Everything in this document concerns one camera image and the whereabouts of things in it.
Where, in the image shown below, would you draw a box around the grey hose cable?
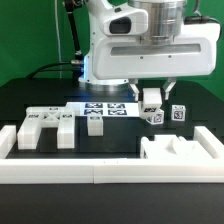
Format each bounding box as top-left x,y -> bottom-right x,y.
183,0 -> 222,31

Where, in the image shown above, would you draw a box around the white U-shaped fence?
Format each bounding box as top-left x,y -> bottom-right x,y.
0,125 -> 224,184

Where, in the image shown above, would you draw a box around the white tagged cube far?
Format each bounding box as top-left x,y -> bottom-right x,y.
171,105 -> 186,121

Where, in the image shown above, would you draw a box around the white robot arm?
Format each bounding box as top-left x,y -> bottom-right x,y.
79,0 -> 222,92

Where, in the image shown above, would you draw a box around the white tagged cube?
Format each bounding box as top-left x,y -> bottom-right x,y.
146,109 -> 164,125
171,105 -> 186,121

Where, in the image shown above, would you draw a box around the white marker sheet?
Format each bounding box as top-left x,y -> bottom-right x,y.
66,102 -> 139,117

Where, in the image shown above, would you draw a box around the white tagged cube near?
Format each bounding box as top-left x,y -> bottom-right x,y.
146,109 -> 164,125

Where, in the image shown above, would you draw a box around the white chair seat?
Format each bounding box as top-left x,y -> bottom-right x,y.
140,135 -> 212,160

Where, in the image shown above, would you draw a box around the white chair back frame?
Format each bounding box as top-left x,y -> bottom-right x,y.
17,107 -> 75,150

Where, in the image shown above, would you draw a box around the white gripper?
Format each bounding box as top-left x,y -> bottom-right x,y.
89,7 -> 221,100

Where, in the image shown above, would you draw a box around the black cable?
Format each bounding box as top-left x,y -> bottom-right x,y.
26,61 -> 84,80

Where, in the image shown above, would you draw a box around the black camera stand pole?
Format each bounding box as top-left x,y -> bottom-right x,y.
63,0 -> 83,61

